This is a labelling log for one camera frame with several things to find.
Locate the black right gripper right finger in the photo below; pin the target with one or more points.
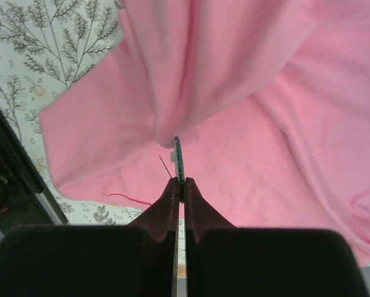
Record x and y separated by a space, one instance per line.
225 260

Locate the round blue yellow brooch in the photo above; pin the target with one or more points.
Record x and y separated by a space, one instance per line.
176 157

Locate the pink t-shirt garment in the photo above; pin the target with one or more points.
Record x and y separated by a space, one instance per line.
270 99

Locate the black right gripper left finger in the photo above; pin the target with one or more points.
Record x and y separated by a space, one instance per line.
138 259

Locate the floral patterned table mat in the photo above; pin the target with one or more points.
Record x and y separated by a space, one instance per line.
45 48

